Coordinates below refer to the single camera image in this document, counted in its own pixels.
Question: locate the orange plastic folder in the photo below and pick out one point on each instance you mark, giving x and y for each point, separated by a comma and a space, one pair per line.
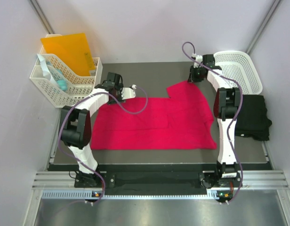
73, 50

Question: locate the teal object in organizer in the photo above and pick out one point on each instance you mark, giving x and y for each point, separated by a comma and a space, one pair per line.
60, 82

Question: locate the red t shirt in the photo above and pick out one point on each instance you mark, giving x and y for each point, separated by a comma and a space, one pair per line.
181, 121

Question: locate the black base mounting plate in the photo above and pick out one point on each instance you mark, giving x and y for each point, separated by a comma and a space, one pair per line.
157, 179

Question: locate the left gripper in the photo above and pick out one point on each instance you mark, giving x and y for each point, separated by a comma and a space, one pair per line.
119, 99

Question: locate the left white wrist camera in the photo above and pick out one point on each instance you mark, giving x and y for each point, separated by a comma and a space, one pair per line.
128, 92

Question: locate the white file organizer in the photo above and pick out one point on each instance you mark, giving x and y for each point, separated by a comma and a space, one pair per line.
78, 87

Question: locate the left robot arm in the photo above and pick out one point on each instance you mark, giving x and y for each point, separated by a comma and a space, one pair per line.
75, 128

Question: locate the grey slotted cable duct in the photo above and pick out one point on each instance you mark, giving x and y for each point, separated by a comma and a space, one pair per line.
91, 194

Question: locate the aluminium frame rail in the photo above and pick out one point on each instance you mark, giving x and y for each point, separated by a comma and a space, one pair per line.
252, 180

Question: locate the white plastic basket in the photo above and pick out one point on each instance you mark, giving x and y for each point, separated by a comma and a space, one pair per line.
237, 65

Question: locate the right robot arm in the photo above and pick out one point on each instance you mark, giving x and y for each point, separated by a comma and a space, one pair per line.
225, 109

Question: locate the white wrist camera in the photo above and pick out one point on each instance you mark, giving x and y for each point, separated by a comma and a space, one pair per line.
128, 92
198, 60

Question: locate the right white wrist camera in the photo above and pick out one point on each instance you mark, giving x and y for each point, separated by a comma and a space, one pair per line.
198, 60

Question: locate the black folded t shirt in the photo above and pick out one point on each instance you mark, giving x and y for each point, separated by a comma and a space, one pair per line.
252, 120

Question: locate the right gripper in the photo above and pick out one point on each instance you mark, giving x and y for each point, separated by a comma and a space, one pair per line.
191, 78

